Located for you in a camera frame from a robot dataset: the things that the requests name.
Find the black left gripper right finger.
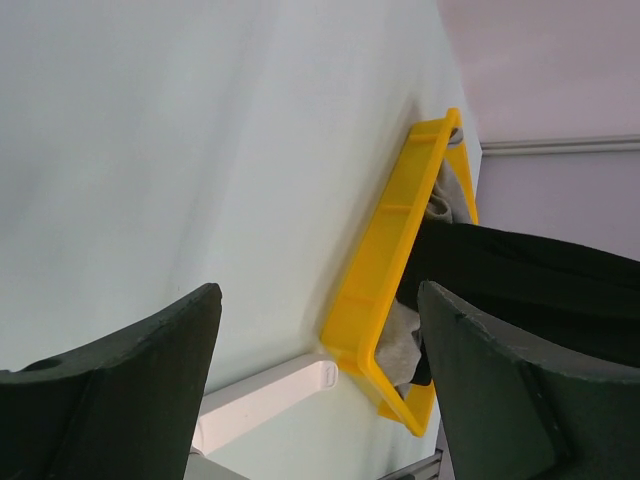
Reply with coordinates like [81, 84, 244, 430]
[418, 282, 639, 479]

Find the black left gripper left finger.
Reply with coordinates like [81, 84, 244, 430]
[1, 283, 222, 479]

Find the black tank top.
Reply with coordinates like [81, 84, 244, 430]
[396, 221, 639, 367]

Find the grey tank top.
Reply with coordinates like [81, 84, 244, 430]
[375, 160, 472, 397]

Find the white rack base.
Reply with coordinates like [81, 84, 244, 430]
[192, 354, 339, 455]

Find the yellow plastic tray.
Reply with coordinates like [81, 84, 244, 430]
[320, 108, 478, 437]

